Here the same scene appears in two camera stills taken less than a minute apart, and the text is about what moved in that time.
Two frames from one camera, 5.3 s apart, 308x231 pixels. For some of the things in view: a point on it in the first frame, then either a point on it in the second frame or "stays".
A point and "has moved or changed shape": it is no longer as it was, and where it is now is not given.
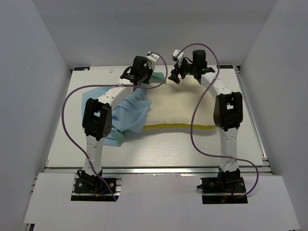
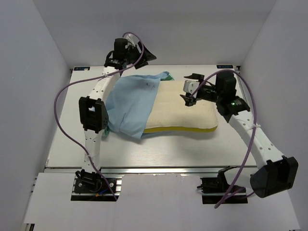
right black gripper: x=174 y=72 to x=195 y=76
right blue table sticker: x=227 y=66 stays
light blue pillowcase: x=128 y=114 has moved or changed shape
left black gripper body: x=146 y=75 to x=133 y=55
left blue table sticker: x=81 y=68 stays
